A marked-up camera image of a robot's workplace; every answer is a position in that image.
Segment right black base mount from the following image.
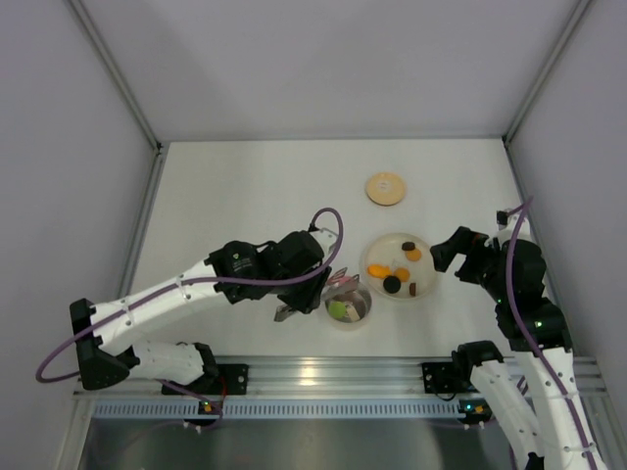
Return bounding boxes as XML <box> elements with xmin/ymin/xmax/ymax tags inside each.
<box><xmin>420</xmin><ymin>361</ymin><xmax>463</xmax><ymax>395</ymax></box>

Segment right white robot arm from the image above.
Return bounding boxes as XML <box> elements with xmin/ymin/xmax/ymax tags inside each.
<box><xmin>430</xmin><ymin>225</ymin><xmax>606</xmax><ymax>469</ymax></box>

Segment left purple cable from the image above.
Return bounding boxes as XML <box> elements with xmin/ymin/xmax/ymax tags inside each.
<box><xmin>35</xmin><ymin>208</ymin><xmax>344</xmax><ymax>432</ymax></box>

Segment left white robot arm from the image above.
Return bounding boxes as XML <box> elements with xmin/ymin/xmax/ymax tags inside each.
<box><xmin>70</xmin><ymin>228</ymin><xmax>338</xmax><ymax>393</ymax></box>

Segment white tofu piece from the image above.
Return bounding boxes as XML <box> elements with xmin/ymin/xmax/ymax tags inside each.
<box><xmin>342</xmin><ymin>304</ymin><xmax>362</xmax><ymax>323</ymax></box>

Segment beige round lid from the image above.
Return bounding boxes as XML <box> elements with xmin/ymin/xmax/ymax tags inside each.
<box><xmin>365</xmin><ymin>172</ymin><xmax>407</xmax><ymax>207</ymax></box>

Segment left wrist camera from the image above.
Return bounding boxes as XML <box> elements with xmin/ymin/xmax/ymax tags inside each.
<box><xmin>309</xmin><ymin>227</ymin><xmax>339</xmax><ymax>256</ymax></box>

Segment round metal lunch box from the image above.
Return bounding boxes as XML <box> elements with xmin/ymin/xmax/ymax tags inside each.
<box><xmin>324</xmin><ymin>283</ymin><xmax>372</xmax><ymax>331</ymax></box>

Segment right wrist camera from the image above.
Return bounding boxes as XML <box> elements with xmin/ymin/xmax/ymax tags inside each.
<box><xmin>495</xmin><ymin>211</ymin><xmax>532</xmax><ymax>244</ymax></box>

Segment aluminium rail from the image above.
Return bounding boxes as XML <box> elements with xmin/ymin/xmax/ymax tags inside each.
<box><xmin>72</xmin><ymin>356</ymin><xmax>607</xmax><ymax>399</ymax></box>

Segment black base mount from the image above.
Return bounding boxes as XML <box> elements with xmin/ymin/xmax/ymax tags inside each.
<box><xmin>420</xmin><ymin>361</ymin><xmax>463</xmax><ymax>395</ymax></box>
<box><xmin>174</xmin><ymin>363</ymin><xmax>249</xmax><ymax>396</ymax></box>

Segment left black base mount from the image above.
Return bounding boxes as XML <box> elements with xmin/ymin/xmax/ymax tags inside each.
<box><xmin>174</xmin><ymin>363</ymin><xmax>249</xmax><ymax>396</ymax></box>

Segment black round food piece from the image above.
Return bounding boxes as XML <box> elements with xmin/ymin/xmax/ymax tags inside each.
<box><xmin>382</xmin><ymin>275</ymin><xmax>402</xmax><ymax>295</ymax></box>

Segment orange carrot slice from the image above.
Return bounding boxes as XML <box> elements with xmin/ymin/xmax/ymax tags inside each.
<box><xmin>367</xmin><ymin>264</ymin><xmax>392</xmax><ymax>279</ymax></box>
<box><xmin>394</xmin><ymin>267</ymin><xmax>410</xmax><ymax>282</ymax></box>

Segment metal tongs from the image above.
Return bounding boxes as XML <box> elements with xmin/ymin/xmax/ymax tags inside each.
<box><xmin>273</xmin><ymin>267</ymin><xmax>360</xmax><ymax>322</ymax></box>

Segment slotted cable duct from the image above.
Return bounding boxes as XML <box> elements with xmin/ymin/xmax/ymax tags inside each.
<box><xmin>93</xmin><ymin>399</ymin><xmax>487</xmax><ymax>420</ymax></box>

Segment green round food piece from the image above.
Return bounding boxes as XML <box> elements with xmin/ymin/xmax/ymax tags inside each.
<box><xmin>327</xmin><ymin>301</ymin><xmax>347</xmax><ymax>319</ymax></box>

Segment orange round food piece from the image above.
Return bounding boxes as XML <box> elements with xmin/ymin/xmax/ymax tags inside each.
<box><xmin>406</xmin><ymin>249</ymin><xmax>422</xmax><ymax>261</ymax></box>

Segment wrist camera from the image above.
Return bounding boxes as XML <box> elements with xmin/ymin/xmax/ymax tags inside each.
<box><xmin>495</xmin><ymin>211</ymin><xmax>532</xmax><ymax>244</ymax></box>
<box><xmin>309</xmin><ymin>227</ymin><xmax>339</xmax><ymax>256</ymax></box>

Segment cream plate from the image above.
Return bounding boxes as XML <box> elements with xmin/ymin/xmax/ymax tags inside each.
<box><xmin>361</xmin><ymin>232</ymin><xmax>439</xmax><ymax>301</ymax></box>

